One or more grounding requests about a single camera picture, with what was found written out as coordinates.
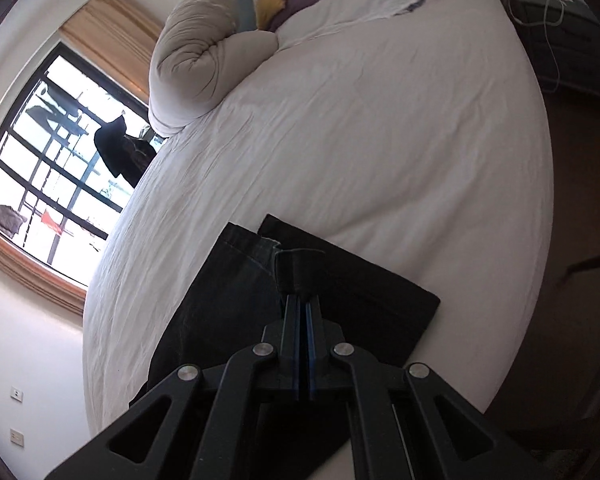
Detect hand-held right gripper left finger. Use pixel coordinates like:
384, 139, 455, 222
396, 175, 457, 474
44, 294, 301, 480

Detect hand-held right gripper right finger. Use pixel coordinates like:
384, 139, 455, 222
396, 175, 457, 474
305, 296, 571, 480

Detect black pants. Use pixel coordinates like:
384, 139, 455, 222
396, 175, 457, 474
128, 214, 441, 480

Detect white bed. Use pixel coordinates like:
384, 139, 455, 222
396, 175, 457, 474
81, 0, 555, 480

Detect hanging dark clothing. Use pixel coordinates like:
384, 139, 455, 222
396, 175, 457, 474
94, 114, 159, 187

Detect barred window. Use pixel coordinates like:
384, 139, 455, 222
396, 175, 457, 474
0, 42, 161, 288

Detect rolled beige duvet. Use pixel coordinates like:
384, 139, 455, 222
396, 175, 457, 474
148, 0, 279, 139

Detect beige curtain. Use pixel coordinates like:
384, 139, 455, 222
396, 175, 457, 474
60, 0, 167, 102

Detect dark nightstand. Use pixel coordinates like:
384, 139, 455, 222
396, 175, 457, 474
505, 0, 600, 92

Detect white cable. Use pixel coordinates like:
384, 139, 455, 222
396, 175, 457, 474
509, 0, 567, 92

